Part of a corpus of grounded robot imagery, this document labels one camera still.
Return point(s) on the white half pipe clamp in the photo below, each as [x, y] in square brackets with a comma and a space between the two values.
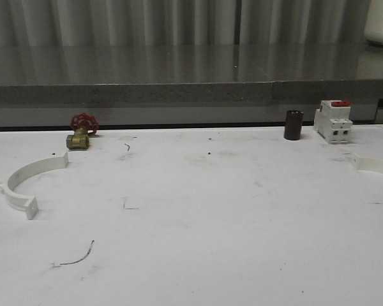
[28, 203]

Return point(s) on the dark brown cylinder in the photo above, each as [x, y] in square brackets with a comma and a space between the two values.
[293, 125]

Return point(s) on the brass valve red handwheel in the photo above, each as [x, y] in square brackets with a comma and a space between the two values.
[84, 126]

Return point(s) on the grey stone counter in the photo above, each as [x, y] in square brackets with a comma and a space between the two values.
[226, 85]

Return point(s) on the white container in background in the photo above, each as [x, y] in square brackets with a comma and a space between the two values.
[373, 30]

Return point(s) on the white circuit breaker red switch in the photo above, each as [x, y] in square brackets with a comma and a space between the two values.
[332, 121]

